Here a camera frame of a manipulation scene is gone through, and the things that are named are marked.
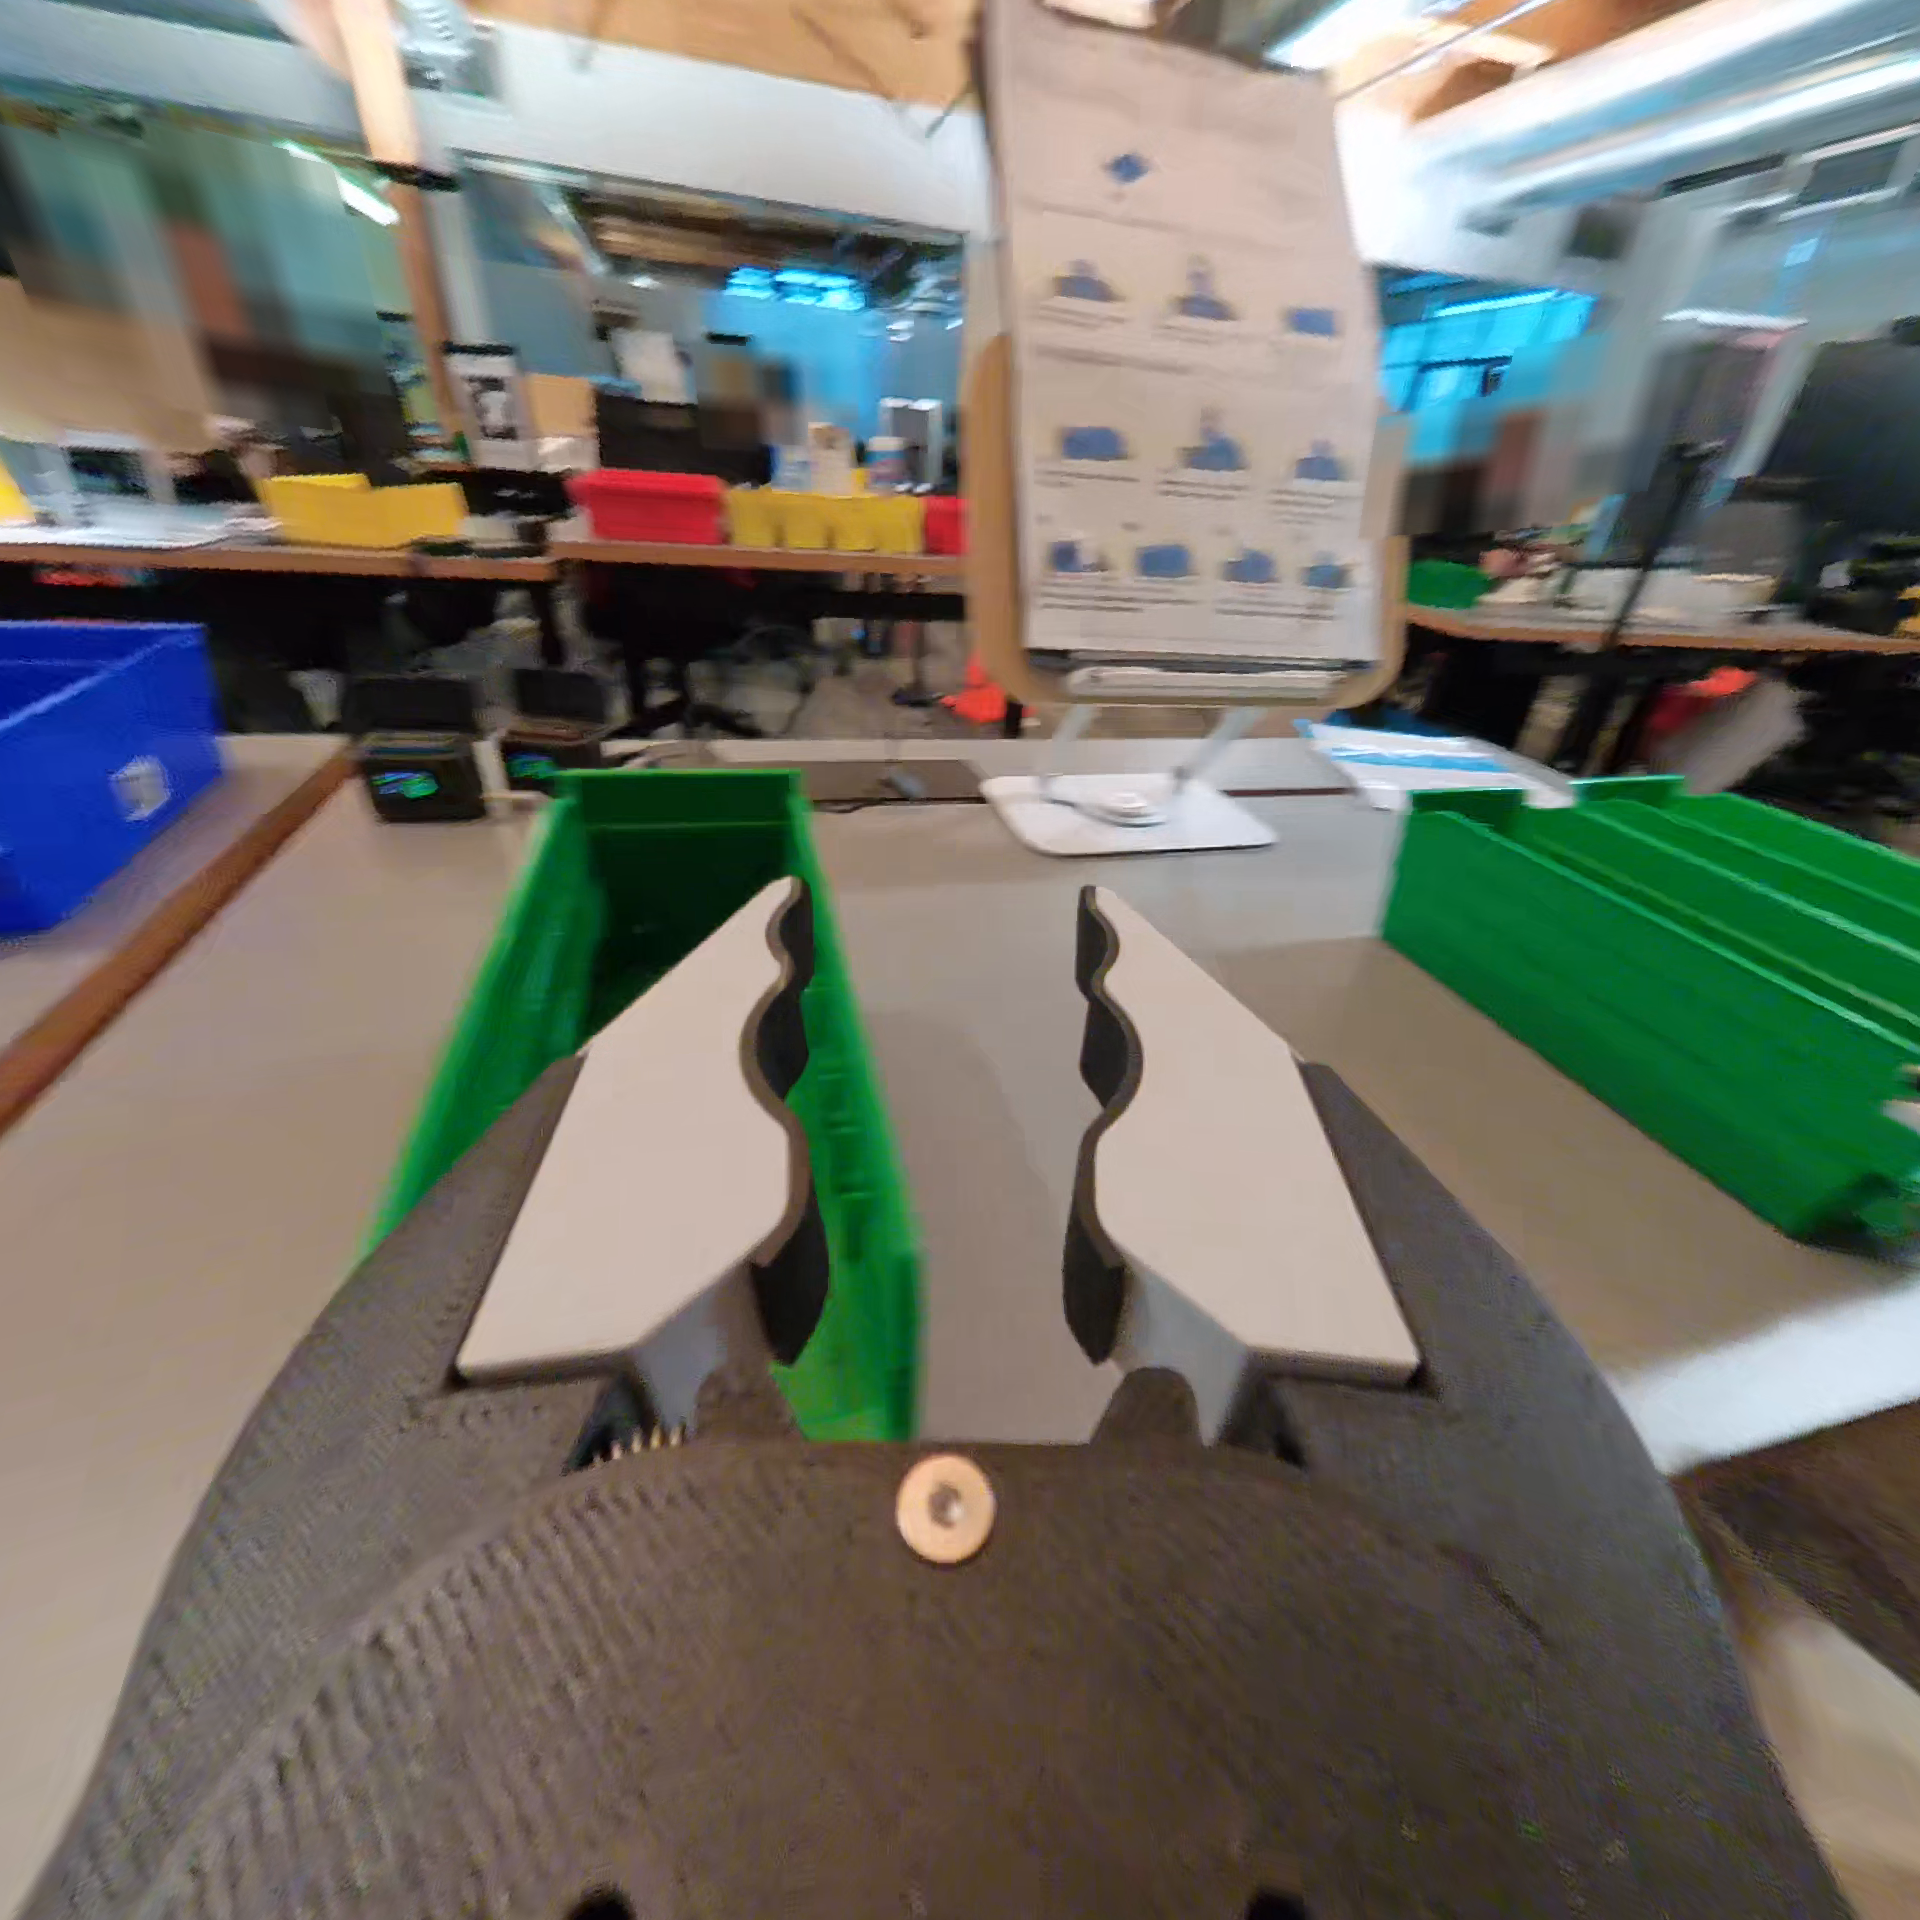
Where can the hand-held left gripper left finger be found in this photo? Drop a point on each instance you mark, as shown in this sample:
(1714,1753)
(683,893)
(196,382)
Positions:
(646,1171)

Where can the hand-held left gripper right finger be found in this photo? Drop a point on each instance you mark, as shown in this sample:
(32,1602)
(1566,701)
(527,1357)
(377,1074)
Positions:
(1236,1185)

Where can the green plastic bin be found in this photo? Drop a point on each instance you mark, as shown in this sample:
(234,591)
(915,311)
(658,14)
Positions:
(1786,939)
(681,839)
(1809,853)
(1622,1050)

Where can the grey desk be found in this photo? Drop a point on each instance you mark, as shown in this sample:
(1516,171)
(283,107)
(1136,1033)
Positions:
(224,1350)

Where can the wooden document stand white base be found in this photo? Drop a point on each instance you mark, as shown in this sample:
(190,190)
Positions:
(1049,819)

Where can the black battery charger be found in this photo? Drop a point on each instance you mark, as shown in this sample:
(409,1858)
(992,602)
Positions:
(546,758)
(422,780)

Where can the clear plastic bag blue label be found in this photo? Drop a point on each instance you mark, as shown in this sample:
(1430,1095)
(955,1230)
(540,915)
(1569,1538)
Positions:
(1424,758)

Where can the long wooden table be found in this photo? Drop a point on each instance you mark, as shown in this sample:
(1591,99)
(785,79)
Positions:
(675,562)

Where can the small green bin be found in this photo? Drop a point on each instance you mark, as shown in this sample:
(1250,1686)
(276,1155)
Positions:
(1447,586)

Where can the red plastic bin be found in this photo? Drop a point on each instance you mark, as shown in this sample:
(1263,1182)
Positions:
(944,524)
(647,508)

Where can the yellow plastic bin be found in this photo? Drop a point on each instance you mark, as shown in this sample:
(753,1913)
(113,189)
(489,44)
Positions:
(825,523)
(359,514)

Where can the blue plastic bin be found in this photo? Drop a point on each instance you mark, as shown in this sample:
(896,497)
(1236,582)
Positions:
(89,764)

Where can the black tripod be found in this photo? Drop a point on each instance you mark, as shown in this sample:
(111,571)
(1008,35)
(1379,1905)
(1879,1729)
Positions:
(1650,571)

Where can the printed instruction sheet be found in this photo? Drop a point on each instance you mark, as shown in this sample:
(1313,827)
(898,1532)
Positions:
(1185,377)

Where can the black monitor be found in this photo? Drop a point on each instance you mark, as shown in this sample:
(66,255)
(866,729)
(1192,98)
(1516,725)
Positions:
(1851,435)

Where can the wooden post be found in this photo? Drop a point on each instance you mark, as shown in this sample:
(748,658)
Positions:
(398,226)

